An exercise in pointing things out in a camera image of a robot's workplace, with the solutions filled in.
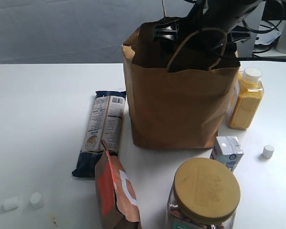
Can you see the small white bottle cap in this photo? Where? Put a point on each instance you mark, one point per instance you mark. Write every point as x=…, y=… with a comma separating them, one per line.
x=268, y=151

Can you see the blue noodle package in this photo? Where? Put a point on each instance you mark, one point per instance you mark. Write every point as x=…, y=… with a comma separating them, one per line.
x=105, y=124

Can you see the yellow grain plastic bottle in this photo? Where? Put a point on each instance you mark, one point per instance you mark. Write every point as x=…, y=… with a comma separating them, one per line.
x=247, y=95

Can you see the brown paper bag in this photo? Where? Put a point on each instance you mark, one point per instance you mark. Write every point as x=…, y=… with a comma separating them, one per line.
x=176, y=100

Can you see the white marshmallow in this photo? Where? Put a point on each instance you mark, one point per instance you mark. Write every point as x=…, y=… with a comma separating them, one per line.
x=36, y=200
x=11, y=203

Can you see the white marshmallow left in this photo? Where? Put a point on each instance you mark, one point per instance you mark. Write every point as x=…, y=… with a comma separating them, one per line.
x=11, y=203

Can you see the small white milk carton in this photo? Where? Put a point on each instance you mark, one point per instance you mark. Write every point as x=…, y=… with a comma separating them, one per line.
x=227, y=151

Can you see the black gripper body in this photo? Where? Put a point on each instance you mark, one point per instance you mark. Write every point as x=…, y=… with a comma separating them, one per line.
x=208, y=41

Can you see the brown orange paper pouch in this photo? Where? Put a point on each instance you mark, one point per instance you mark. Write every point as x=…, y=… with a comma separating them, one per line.
x=117, y=203

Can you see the nut jar with yellow lid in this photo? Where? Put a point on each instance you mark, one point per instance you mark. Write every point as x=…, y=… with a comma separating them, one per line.
x=204, y=195

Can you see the white marshmallow right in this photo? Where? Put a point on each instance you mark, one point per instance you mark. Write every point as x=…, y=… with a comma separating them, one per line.
x=36, y=200

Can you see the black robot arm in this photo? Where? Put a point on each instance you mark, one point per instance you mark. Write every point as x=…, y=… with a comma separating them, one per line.
x=222, y=14

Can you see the white paper sheet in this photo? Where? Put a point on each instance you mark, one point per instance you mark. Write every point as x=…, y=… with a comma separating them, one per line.
x=267, y=38

